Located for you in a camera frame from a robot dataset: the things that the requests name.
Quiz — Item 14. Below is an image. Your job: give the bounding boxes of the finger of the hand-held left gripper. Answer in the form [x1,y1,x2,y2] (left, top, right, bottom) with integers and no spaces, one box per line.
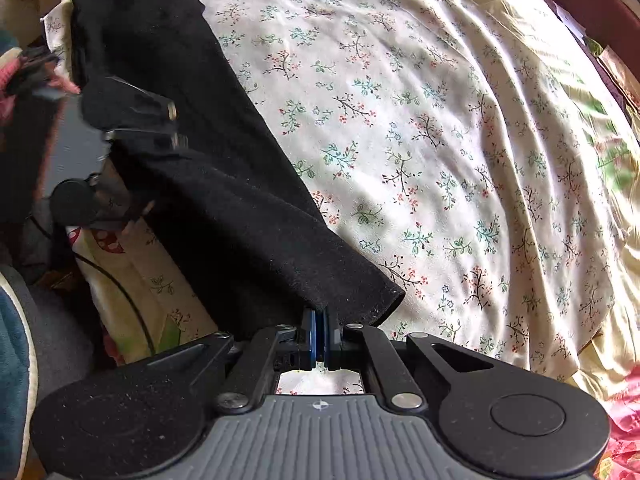
[82,76,180,127]
[102,127,190,157]

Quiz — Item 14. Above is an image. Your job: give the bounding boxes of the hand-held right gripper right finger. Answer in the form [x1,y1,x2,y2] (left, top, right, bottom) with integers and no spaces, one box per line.
[320,310,506,412]

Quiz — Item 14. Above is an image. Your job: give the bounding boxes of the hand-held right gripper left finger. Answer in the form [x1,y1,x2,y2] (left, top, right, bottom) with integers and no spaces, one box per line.
[140,310,319,415]

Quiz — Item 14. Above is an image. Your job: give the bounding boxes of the black pants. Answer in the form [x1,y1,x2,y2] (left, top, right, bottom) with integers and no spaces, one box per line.
[70,0,406,343]

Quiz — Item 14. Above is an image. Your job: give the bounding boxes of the pink knit cloth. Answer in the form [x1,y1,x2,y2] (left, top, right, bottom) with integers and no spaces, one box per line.
[0,54,82,122]

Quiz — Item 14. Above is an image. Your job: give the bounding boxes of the mushroom print bed cover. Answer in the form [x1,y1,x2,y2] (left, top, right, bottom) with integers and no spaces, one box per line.
[65,220,236,367]

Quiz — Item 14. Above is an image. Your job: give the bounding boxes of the grey cloth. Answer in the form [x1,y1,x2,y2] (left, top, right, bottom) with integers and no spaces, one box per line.
[0,265,108,386]

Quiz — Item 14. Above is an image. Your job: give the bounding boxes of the white floral bed sheet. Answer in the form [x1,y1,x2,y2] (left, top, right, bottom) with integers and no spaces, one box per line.
[42,0,640,401]

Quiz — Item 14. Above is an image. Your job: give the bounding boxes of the teal fleece cloth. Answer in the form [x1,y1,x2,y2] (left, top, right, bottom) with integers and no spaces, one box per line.
[0,29,40,480]

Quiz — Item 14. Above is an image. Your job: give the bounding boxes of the pink floral bed cover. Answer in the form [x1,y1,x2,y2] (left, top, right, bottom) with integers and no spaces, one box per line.
[402,0,640,480]

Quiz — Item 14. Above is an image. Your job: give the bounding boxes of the floral paper packet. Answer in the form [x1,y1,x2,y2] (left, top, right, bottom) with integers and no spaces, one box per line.
[596,41,640,108]

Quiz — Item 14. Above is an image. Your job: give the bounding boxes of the white paper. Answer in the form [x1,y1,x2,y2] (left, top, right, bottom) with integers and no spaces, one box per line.
[552,2,589,42]

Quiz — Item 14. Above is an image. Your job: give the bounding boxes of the black cable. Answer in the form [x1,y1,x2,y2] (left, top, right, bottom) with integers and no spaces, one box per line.
[30,215,154,356]

